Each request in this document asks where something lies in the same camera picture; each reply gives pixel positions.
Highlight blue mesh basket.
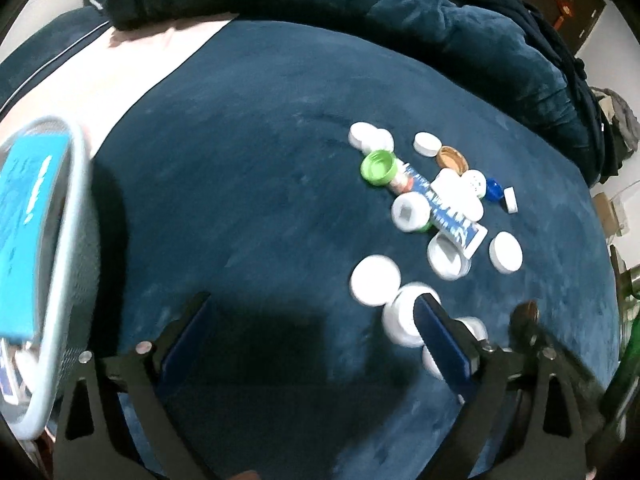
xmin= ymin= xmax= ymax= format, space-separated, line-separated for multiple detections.
xmin=0 ymin=116 xmax=103 ymax=441

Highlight pink towel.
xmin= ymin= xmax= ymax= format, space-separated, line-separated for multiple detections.
xmin=0 ymin=17 xmax=236 ymax=141

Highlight dark blue pillow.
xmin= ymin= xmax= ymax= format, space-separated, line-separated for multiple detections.
xmin=0 ymin=7 xmax=108 ymax=111

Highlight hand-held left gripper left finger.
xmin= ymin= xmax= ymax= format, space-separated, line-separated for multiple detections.
xmin=52 ymin=291 xmax=213 ymax=480

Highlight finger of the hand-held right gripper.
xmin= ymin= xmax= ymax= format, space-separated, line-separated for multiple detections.
xmin=510 ymin=302 xmax=628 ymax=443

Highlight small blue white tube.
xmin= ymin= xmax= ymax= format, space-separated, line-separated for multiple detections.
xmin=390 ymin=161 xmax=488 ymax=260

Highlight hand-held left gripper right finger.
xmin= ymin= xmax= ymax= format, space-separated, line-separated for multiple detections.
xmin=412 ymin=294 xmax=586 ymax=480

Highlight dark blue duvet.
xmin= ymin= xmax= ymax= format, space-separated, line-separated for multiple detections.
xmin=82 ymin=0 xmax=608 ymax=186

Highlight green glass bottle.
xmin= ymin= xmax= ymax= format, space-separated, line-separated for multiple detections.
xmin=600 ymin=305 xmax=640 ymax=431

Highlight brown bottle cap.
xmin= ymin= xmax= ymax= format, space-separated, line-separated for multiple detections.
xmin=436 ymin=145 xmax=469 ymax=172
xmin=512 ymin=300 xmax=540 ymax=323

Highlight pile of white bottle caps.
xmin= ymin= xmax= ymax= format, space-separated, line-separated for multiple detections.
xmin=348 ymin=121 xmax=523 ymax=378

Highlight grey clothes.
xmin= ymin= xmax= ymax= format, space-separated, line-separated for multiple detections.
xmin=590 ymin=87 xmax=640 ymax=176

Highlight clear round lid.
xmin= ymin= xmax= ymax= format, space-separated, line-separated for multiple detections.
xmin=382 ymin=282 xmax=441 ymax=348

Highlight teal medicine box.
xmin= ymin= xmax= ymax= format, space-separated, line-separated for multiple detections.
xmin=0 ymin=132 xmax=71 ymax=346

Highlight small white blue medicine box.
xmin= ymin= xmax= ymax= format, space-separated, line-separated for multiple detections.
xmin=0 ymin=340 xmax=31 ymax=406

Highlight dark blue bedsheet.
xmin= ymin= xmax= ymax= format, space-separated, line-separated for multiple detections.
xmin=0 ymin=20 xmax=623 ymax=480

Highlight green bottle cap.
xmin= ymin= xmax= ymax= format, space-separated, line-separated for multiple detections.
xmin=360 ymin=150 xmax=397 ymax=187

